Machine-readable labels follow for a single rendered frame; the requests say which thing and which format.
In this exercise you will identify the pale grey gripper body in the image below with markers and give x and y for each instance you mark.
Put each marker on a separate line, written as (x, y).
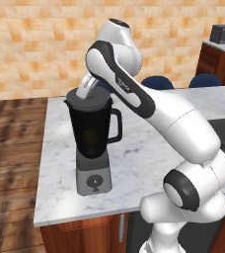
(86, 86)

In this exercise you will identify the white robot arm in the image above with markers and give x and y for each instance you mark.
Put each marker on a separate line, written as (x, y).
(187, 131)

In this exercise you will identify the dark grey blender lid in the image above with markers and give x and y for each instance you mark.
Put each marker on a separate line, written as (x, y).
(98, 99)

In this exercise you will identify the yellow-green pear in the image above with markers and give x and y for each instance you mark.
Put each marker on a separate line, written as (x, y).
(91, 136)

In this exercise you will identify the grey blender base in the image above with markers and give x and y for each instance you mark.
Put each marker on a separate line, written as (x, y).
(94, 169)

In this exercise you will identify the dark round blender knob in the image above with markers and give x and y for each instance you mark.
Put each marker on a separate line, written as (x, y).
(95, 183)

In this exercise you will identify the navy blue stool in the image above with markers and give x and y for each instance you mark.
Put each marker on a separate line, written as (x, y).
(205, 80)
(158, 83)

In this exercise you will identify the brown wooden cupboard run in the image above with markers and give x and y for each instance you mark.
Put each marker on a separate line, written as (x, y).
(220, 62)

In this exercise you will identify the brown wooden cupboard door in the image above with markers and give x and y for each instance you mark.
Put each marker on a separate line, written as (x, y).
(85, 235)

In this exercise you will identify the dark dishwasher front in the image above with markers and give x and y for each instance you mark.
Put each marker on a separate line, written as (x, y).
(138, 235)

